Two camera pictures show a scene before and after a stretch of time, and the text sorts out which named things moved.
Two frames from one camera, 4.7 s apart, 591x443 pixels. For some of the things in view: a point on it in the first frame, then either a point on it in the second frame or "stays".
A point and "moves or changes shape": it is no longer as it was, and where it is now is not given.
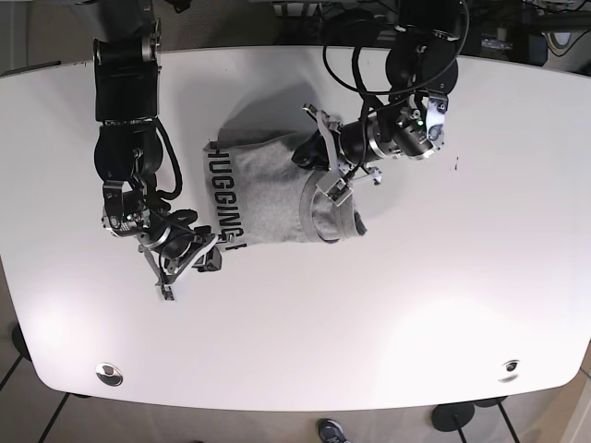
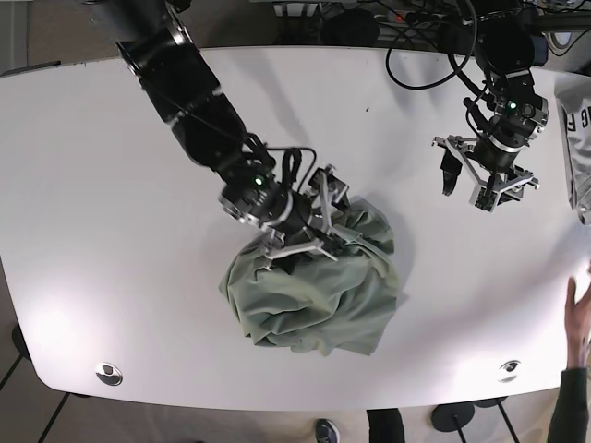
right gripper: x=414 y=131 to x=517 y=113
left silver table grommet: x=109 y=374 stays
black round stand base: x=452 y=416 stays
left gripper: x=169 y=239 to x=295 y=221
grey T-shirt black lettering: x=261 y=194 moves or changes shape
